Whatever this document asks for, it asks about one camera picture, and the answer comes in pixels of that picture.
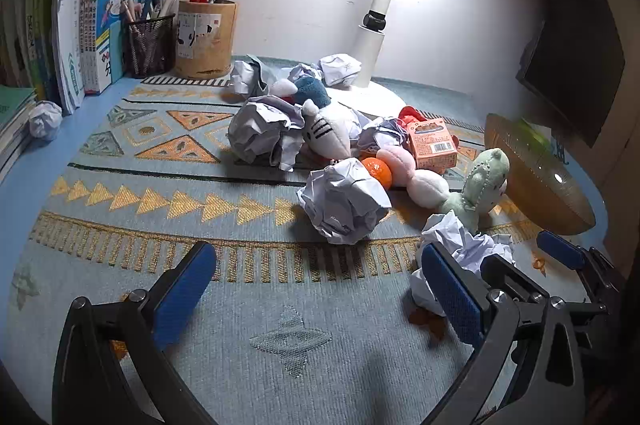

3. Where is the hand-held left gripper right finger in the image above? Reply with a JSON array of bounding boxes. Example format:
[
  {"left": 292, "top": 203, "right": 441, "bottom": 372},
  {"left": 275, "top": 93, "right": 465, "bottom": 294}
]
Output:
[{"left": 420, "top": 241, "right": 587, "bottom": 425}]

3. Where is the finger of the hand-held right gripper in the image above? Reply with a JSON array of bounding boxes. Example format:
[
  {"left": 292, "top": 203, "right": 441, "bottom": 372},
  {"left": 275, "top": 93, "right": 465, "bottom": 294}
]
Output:
[
  {"left": 481, "top": 254, "right": 551, "bottom": 303},
  {"left": 537, "top": 230, "right": 626, "bottom": 306}
]

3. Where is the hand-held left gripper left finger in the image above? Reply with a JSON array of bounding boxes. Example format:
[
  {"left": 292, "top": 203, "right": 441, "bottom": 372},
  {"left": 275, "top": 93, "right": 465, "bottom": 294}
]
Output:
[{"left": 52, "top": 241, "right": 219, "bottom": 425}]

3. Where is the woven brown basket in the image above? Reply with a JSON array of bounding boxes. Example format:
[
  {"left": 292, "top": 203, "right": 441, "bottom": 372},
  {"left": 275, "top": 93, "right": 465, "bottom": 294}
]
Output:
[{"left": 484, "top": 112, "right": 597, "bottom": 236}]

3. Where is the green cactus plush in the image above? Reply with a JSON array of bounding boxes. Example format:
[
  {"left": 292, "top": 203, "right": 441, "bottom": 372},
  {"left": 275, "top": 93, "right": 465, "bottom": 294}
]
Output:
[{"left": 439, "top": 148, "right": 511, "bottom": 233}]

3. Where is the pink and white plush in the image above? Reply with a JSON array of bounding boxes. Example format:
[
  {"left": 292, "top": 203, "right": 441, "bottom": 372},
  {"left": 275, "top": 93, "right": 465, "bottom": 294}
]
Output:
[{"left": 376, "top": 146, "right": 451, "bottom": 209}]

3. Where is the small orange carton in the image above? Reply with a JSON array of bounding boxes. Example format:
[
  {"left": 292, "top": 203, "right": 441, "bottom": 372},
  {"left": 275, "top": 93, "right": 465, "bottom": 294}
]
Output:
[{"left": 405, "top": 117, "right": 458, "bottom": 170}]

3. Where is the orange fruit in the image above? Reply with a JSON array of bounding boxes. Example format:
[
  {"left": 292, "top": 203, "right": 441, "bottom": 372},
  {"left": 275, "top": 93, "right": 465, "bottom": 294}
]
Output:
[{"left": 360, "top": 156, "right": 393, "bottom": 188}]

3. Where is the white cat plush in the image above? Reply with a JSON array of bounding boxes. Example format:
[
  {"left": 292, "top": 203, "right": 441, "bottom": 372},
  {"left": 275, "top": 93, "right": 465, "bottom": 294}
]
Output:
[{"left": 300, "top": 98, "right": 371, "bottom": 162}]

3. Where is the blue rabbit plush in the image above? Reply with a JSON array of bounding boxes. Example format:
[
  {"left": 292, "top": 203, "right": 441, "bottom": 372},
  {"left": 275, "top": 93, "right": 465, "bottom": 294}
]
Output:
[{"left": 270, "top": 75, "right": 333, "bottom": 107}]

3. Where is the patterned blue table mat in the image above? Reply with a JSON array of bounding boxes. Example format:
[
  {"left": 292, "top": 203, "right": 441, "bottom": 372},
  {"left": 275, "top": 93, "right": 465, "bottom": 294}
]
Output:
[{"left": 7, "top": 55, "right": 608, "bottom": 425}]

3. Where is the white desk lamp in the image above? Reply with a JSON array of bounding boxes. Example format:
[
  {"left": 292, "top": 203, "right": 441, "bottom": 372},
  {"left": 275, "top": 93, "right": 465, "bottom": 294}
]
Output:
[{"left": 327, "top": 0, "right": 426, "bottom": 120}]

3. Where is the stack of green notebooks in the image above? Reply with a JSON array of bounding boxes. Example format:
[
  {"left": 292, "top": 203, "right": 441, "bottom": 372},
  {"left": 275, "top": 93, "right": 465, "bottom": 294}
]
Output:
[{"left": 0, "top": 85, "right": 40, "bottom": 178}]

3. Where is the black mesh pen holder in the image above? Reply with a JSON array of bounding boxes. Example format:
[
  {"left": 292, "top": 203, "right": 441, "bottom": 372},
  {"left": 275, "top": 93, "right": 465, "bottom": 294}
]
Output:
[{"left": 122, "top": 12, "right": 177, "bottom": 79}]

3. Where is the bamboo pen holder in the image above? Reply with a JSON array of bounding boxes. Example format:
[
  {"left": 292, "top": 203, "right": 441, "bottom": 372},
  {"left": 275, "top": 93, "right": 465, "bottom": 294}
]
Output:
[{"left": 174, "top": 0, "right": 239, "bottom": 81}]

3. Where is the blue boxed book set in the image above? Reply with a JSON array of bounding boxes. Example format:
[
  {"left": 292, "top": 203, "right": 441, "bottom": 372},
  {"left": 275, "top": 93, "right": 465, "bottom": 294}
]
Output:
[{"left": 81, "top": 0, "right": 152, "bottom": 96}]

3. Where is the row of upright books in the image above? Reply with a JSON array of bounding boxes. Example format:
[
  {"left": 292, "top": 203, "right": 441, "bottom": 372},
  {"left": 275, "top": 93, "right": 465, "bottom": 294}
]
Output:
[{"left": 0, "top": 0, "right": 63, "bottom": 101}]

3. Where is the black wall television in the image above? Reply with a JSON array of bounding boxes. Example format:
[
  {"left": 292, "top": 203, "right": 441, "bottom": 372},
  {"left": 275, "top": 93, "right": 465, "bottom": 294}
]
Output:
[{"left": 516, "top": 0, "right": 627, "bottom": 148}]

